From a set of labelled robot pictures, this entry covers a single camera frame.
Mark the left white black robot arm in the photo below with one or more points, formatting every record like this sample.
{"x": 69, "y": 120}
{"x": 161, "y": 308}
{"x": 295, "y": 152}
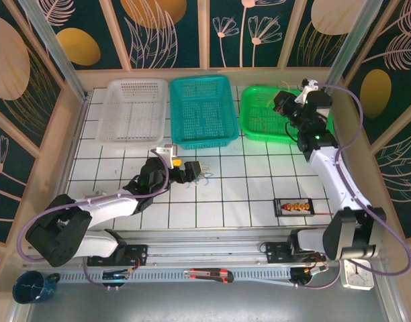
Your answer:
{"x": 104, "y": 206}

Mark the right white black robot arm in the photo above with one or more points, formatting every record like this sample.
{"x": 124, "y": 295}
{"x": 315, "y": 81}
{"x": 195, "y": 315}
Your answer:
{"x": 336, "y": 177}

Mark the teal and white block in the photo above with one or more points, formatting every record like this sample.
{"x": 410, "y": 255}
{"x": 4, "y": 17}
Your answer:
{"x": 308, "y": 92}

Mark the green plastic basket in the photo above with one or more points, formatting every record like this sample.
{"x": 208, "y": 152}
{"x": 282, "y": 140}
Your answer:
{"x": 256, "y": 127}

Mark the teal plastic basket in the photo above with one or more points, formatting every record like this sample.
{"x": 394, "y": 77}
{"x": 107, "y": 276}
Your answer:
{"x": 202, "y": 110}

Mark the white plastic basket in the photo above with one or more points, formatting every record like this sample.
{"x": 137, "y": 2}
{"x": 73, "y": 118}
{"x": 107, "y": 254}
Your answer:
{"x": 131, "y": 114}

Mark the red black utility knife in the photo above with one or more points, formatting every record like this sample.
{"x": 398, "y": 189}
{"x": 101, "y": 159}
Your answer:
{"x": 209, "y": 274}

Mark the small black circuit board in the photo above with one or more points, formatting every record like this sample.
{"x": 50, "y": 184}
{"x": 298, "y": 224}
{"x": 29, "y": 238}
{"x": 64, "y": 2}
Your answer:
{"x": 309, "y": 271}
{"x": 115, "y": 275}

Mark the white flat strip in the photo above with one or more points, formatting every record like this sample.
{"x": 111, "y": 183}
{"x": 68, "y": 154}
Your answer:
{"x": 262, "y": 281}

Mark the white square clock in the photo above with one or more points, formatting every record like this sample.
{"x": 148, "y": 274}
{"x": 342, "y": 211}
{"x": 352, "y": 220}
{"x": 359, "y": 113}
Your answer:
{"x": 358, "y": 278}

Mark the dark blue mug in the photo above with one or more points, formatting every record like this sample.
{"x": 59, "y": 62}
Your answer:
{"x": 27, "y": 288}

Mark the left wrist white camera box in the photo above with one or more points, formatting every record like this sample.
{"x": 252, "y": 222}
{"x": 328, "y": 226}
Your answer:
{"x": 167, "y": 150}

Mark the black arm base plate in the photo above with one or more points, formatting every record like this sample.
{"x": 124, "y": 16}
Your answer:
{"x": 276, "y": 251}
{"x": 138, "y": 251}

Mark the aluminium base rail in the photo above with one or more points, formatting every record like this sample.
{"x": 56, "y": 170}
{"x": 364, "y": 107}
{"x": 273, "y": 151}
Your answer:
{"x": 205, "y": 251}

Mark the aluminium frame post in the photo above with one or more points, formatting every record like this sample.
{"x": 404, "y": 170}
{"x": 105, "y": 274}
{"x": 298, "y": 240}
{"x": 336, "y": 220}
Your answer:
{"x": 57, "y": 53}
{"x": 352, "y": 47}

